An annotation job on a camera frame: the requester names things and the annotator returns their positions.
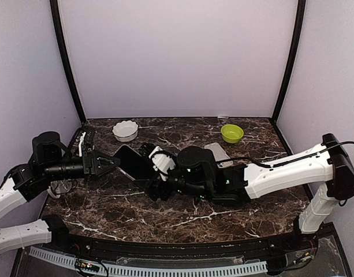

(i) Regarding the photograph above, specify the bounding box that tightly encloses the right black frame post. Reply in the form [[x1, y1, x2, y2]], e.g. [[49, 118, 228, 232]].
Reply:
[[271, 0, 307, 125]]

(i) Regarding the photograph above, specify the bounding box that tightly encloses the black frame post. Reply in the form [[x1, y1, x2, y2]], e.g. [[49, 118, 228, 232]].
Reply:
[[271, 0, 307, 125], [50, 0, 87, 125]]

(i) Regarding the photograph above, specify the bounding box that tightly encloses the small circuit board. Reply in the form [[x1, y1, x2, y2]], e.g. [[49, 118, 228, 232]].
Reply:
[[74, 259, 100, 274]]

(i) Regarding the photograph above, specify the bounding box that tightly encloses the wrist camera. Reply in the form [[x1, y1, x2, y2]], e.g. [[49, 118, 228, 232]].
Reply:
[[139, 143, 176, 181], [76, 129, 95, 158]]

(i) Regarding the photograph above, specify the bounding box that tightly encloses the left black frame post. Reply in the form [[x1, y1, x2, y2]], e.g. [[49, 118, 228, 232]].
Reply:
[[50, 0, 87, 125]]

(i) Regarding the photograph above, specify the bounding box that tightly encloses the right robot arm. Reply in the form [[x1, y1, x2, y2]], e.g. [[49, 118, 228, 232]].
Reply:
[[140, 133, 354, 250]]

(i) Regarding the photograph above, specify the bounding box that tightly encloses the black front rail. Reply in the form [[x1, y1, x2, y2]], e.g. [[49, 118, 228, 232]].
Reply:
[[44, 233, 317, 261]]

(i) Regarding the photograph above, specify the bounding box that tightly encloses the green bowl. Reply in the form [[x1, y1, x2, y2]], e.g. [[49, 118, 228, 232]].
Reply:
[[221, 124, 244, 144]]

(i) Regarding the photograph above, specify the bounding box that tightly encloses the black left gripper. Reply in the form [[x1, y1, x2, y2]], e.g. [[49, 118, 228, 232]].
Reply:
[[43, 149, 121, 182]]

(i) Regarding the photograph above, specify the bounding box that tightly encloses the white scalloped bowl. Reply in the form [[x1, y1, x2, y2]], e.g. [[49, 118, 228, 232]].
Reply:
[[112, 120, 139, 142]]

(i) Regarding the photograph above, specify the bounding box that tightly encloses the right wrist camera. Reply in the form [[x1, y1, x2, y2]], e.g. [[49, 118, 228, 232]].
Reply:
[[139, 143, 176, 181]]

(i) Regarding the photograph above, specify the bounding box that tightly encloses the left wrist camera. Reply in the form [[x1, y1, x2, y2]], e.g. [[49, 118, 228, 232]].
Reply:
[[76, 129, 95, 158]]

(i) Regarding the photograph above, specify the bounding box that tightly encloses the white phone case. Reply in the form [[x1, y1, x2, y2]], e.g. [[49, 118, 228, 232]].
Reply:
[[204, 143, 233, 169]]

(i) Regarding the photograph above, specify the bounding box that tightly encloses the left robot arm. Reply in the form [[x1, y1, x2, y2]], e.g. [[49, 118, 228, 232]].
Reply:
[[0, 131, 120, 254]]

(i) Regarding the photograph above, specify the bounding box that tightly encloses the white slotted cable duct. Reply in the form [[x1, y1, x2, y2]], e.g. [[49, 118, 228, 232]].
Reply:
[[29, 247, 267, 276]]

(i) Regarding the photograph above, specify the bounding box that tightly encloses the phone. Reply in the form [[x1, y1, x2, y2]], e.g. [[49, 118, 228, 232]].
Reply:
[[114, 145, 155, 190]]

